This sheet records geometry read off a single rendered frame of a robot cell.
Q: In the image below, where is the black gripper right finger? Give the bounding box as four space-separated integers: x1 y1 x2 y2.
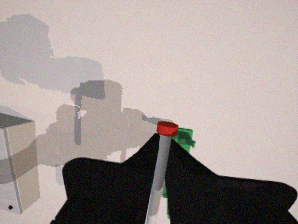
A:
165 138 298 224

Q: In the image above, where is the grey pin with red cap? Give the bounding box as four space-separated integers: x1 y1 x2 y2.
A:
146 121 179 224

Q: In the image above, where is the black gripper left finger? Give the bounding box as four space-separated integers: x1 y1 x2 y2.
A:
62 133 160 224

